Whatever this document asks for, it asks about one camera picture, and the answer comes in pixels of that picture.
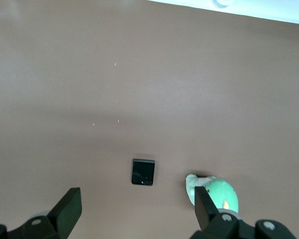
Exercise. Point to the green dinosaur plush toy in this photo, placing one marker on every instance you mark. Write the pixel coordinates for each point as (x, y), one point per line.
(221, 191)

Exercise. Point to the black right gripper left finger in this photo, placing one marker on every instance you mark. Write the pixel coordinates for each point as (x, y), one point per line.
(64, 211)

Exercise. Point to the brown table cover mat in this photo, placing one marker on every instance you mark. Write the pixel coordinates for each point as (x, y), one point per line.
(114, 87)

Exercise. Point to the black flip phone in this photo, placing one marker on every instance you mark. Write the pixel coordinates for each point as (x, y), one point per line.
(143, 171)

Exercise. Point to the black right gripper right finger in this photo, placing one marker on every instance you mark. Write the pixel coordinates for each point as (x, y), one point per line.
(206, 219)

